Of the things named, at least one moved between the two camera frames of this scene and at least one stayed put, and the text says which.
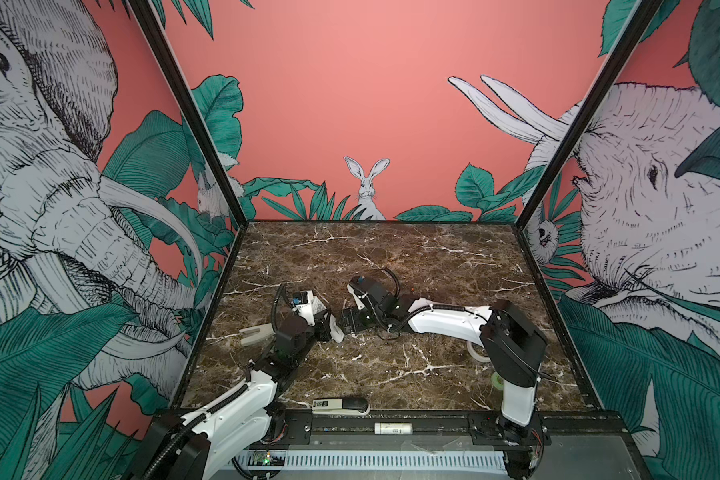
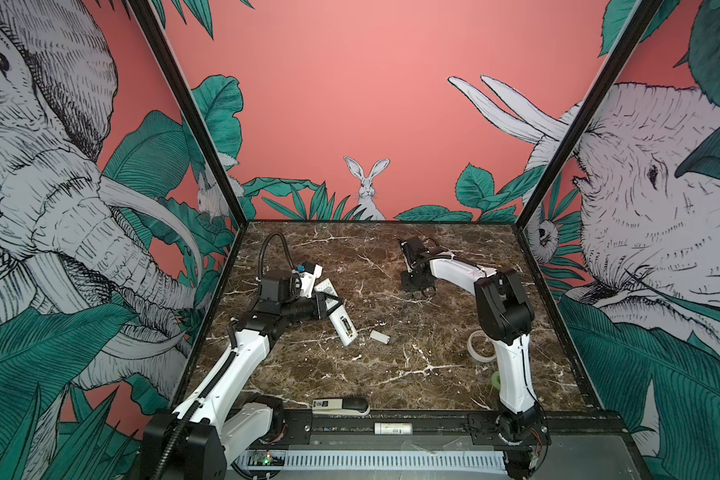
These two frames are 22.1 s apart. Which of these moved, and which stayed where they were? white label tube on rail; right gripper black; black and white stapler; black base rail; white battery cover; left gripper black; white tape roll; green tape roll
Moved: white battery cover; left gripper black; right gripper black
Stayed: white tape roll; white label tube on rail; black and white stapler; black base rail; green tape roll
